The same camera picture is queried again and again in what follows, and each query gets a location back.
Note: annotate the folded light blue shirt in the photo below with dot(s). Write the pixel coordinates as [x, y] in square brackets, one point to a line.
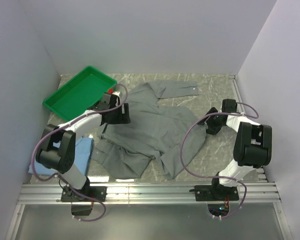
[83, 150]

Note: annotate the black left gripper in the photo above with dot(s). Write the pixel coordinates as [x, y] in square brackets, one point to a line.
[123, 118]

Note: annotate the grey long sleeve shirt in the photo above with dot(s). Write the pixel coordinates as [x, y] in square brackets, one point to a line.
[156, 132]

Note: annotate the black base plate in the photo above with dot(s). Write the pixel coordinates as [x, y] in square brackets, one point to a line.
[209, 193]
[84, 195]

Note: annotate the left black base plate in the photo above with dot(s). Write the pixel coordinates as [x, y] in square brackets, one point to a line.
[84, 195]

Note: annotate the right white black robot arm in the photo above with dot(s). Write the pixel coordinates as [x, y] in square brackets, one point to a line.
[252, 147]

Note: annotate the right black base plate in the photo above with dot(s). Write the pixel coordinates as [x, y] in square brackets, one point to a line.
[209, 193]

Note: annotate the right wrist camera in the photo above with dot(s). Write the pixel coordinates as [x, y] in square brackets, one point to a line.
[229, 106]

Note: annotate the green plastic tray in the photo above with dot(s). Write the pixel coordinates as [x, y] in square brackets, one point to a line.
[79, 93]

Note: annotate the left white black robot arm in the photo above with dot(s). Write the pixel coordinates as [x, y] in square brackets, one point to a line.
[56, 149]

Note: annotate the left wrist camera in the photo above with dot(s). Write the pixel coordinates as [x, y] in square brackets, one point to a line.
[109, 100]

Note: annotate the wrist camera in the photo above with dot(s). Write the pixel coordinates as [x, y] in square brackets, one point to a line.
[229, 106]
[109, 100]

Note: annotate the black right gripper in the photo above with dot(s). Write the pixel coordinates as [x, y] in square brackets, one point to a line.
[212, 129]

